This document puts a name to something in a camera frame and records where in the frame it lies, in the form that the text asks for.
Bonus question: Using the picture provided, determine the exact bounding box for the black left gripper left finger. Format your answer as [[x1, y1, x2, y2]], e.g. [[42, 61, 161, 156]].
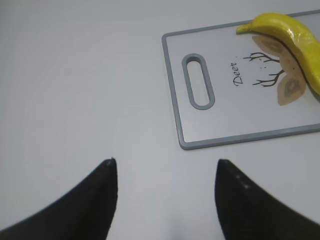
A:
[[0, 158, 118, 240]]

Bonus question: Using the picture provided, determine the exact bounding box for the yellow plastic banana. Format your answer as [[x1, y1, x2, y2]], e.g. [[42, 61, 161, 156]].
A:
[[236, 12, 320, 94]]

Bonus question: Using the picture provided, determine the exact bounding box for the white grey-rimmed cutting board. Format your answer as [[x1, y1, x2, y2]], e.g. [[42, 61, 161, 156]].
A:
[[162, 22, 320, 150]]

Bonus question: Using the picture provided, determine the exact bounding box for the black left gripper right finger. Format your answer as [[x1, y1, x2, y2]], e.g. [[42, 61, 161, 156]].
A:
[[215, 159, 320, 240]]

